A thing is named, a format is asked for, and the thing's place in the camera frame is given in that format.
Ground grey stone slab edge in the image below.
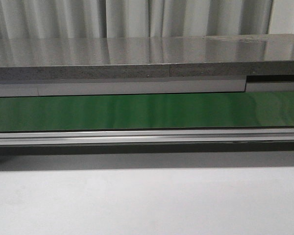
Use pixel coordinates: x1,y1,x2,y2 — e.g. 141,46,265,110
0,61,294,82

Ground green conveyor belt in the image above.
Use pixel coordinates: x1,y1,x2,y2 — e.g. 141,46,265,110
0,92,294,132

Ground white curtain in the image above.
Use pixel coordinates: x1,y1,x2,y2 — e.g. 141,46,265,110
0,0,294,39

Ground rear grey conveyor rail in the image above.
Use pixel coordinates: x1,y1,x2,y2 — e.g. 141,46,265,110
0,75,294,97

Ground front aluminium conveyor rail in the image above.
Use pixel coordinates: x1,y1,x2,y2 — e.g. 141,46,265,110
0,127,294,146

